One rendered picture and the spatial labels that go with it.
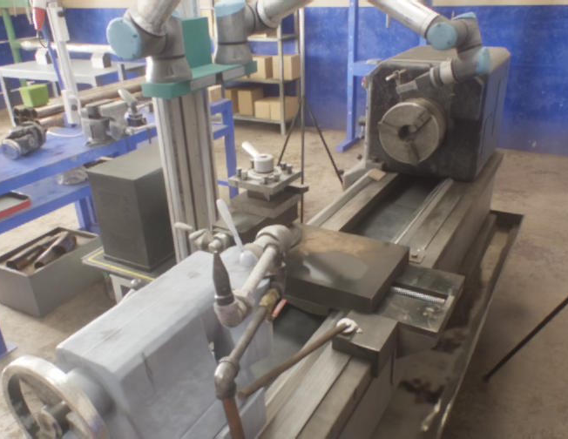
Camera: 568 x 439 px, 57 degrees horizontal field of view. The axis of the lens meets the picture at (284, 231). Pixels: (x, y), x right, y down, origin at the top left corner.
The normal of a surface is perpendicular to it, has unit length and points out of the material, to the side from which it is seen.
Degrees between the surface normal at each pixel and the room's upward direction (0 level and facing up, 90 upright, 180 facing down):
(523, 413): 0
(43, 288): 90
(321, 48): 90
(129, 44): 93
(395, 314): 0
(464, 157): 90
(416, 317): 0
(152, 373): 81
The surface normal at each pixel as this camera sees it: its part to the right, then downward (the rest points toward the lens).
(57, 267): 0.89, 0.18
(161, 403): 0.80, -0.12
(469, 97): -0.50, 0.40
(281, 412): -0.04, -0.89
